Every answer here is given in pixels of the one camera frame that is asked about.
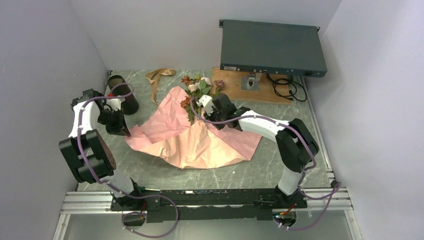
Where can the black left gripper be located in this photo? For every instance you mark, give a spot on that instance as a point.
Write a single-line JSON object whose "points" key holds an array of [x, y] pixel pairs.
{"points": [[120, 128]]}

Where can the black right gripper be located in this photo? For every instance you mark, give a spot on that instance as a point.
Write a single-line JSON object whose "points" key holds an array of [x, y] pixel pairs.
{"points": [[211, 117]]}

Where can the bunch of artificial flowers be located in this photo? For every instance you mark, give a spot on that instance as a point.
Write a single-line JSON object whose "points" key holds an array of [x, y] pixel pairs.
{"points": [[196, 88]]}

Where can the brown ribbon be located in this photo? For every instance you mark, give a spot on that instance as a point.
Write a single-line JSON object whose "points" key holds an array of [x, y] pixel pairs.
{"points": [[154, 79]]}

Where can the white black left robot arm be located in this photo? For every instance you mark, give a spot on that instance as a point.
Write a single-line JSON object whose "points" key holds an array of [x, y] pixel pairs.
{"points": [[86, 153]]}

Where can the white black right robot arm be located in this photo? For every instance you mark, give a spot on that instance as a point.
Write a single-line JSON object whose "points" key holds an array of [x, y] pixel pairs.
{"points": [[295, 143]]}

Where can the wooden board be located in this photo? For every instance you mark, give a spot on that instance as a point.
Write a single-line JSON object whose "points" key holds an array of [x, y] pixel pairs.
{"points": [[266, 93]]}

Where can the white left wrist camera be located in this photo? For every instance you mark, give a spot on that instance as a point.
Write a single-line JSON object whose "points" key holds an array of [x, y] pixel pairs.
{"points": [[114, 104]]}

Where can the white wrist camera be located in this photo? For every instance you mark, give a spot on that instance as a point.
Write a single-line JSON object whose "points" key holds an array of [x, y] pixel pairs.
{"points": [[114, 104], [206, 102]]}

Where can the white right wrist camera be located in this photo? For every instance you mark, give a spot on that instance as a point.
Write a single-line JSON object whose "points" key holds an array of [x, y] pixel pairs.
{"points": [[206, 102]]}

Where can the metal stand bracket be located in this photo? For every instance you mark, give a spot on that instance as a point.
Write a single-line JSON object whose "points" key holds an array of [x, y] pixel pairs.
{"points": [[251, 82]]}

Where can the dark grey network switch box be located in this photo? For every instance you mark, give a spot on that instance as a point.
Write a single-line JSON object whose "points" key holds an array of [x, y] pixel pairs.
{"points": [[271, 48]]}

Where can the black mounting base plate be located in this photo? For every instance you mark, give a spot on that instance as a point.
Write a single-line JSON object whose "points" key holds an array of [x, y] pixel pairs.
{"points": [[209, 204]]}

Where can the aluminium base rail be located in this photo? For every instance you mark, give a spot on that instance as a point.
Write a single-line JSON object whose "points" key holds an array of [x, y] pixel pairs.
{"points": [[87, 215]]}

